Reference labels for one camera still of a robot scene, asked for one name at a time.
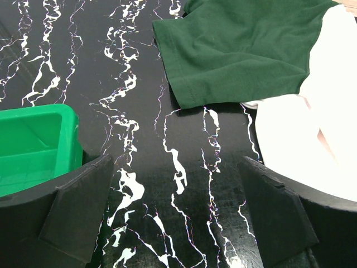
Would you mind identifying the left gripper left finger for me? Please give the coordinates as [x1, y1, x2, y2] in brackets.
[1, 154, 114, 267]

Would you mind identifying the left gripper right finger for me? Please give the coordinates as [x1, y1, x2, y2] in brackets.
[238, 156, 356, 267]

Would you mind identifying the white and green t-shirt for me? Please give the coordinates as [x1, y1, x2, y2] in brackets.
[152, 1, 356, 201]

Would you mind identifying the green plastic tray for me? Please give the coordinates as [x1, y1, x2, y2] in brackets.
[1, 104, 83, 197]

